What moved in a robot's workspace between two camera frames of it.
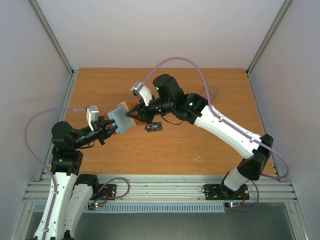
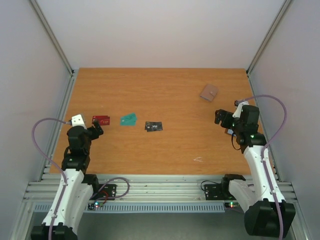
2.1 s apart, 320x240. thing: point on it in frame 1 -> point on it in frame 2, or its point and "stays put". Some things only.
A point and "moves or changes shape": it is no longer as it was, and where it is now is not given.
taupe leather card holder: (213, 91) stays put
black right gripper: (144, 113) -> (222, 117)
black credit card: (156, 126) -> (150, 130)
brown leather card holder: (124, 122) moves or changes shape
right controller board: (231, 205) stays put
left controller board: (92, 206) stays put
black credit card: (153, 126) stays put
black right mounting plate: (219, 192) stays put
